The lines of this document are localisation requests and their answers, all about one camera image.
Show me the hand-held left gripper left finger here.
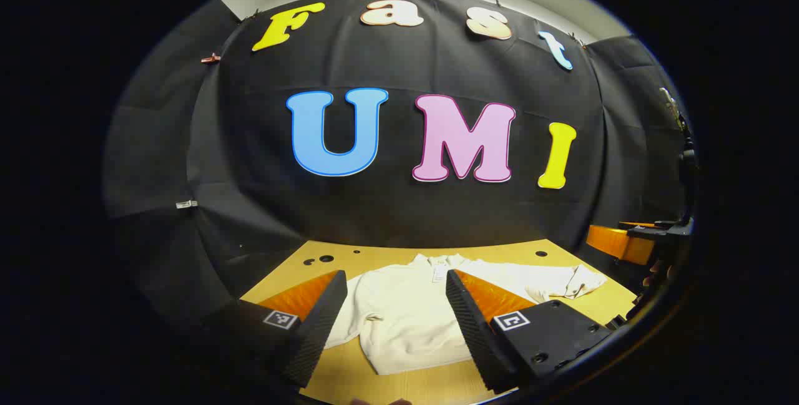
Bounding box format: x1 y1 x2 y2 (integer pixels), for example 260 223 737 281
190 270 348 389

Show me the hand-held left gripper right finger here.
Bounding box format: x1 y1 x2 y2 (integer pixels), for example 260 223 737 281
446 269 615 394

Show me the white long-sleeved garment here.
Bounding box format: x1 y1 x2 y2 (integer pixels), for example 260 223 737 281
325 253 607 376

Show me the black backdrop cloth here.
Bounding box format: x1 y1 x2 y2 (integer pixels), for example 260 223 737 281
103 0 690 331

